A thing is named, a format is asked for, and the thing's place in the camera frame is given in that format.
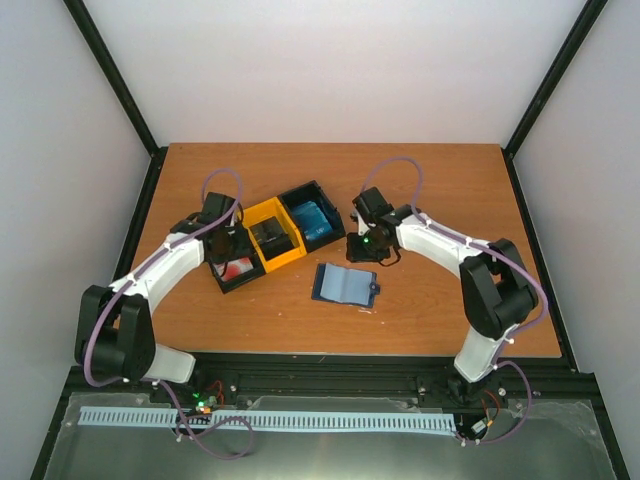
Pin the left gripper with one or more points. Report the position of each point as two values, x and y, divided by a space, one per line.
245 247

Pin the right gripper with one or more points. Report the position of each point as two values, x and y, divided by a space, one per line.
354 253

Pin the blue leather card holder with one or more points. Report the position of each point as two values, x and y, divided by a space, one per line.
346 286

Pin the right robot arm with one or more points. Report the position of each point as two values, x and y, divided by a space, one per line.
498 293

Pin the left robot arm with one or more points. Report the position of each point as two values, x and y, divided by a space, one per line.
115 339

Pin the red white card stack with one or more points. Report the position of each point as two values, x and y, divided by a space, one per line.
229 270

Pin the black bin with red cards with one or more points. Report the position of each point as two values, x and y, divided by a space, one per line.
257 272

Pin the black card stack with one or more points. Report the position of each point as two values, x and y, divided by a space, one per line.
271 238

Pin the blue card stack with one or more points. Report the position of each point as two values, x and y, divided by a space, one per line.
312 221

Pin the black bin with blue cards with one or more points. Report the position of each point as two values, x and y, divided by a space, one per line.
312 191

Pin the yellow middle bin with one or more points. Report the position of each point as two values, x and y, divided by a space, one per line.
264 210

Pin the left controller board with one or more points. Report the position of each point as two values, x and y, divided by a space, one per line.
211 398

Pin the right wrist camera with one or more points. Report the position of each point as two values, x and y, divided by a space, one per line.
361 226

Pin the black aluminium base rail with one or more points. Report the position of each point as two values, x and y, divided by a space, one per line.
422 380

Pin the light blue cable duct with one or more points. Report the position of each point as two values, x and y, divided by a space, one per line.
274 421

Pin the left black frame post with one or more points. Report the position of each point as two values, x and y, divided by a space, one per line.
101 53

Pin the black frame post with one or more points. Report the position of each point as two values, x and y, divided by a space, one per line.
571 45
101 53

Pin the right black frame post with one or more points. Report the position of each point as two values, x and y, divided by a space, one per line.
571 45

